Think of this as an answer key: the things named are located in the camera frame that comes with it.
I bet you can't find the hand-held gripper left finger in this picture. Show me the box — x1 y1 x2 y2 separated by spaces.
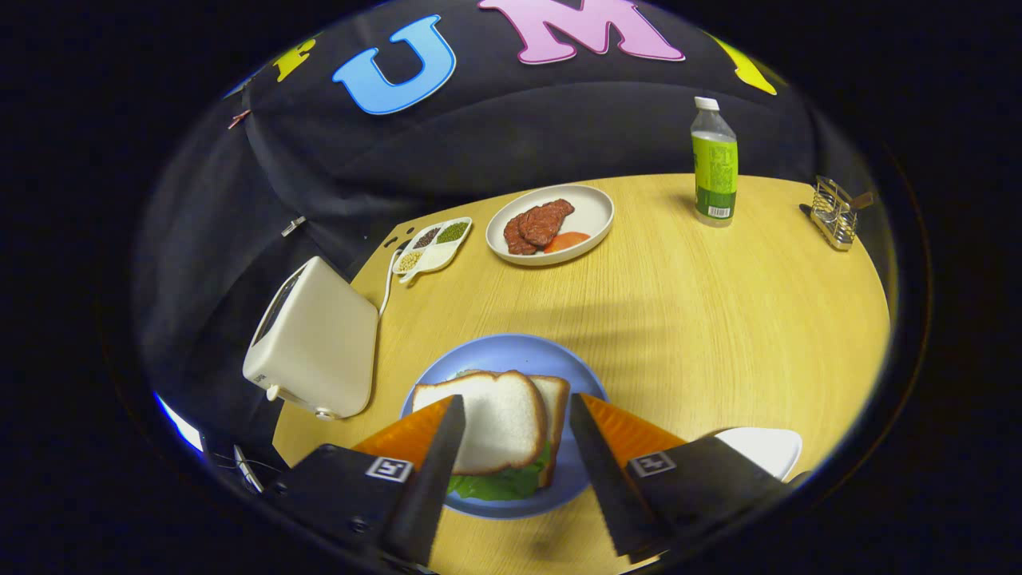
267 394 466 569

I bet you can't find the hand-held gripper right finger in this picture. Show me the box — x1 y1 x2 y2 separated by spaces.
568 392 791 564

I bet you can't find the green lettuce leaf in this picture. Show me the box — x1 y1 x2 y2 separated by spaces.
446 447 552 502

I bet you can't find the thick bread slice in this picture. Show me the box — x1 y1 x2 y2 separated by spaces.
411 370 549 477

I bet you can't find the thin toast slice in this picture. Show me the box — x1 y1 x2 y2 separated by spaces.
527 374 572 488

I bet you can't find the blue plate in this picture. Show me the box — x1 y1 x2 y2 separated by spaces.
399 333 612 521

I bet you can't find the small white plate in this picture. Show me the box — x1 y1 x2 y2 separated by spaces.
715 427 803 482

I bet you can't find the white toaster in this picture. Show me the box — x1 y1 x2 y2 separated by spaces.
243 256 379 421

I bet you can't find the white divided dish with beans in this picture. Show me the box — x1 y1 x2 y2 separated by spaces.
391 216 473 285

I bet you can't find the brown meat patty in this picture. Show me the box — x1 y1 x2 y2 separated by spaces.
503 212 540 256
519 199 576 248

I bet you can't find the round white plate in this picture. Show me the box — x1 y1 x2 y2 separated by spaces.
485 184 616 267

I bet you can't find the green label water bottle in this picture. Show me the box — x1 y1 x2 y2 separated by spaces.
691 97 739 228

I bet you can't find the black backdrop cloth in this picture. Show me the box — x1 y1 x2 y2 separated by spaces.
132 0 871 448

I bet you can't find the white toaster cable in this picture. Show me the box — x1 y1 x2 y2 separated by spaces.
379 249 400 316

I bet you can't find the metal wire rack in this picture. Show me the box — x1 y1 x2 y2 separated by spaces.
800 176 876 252

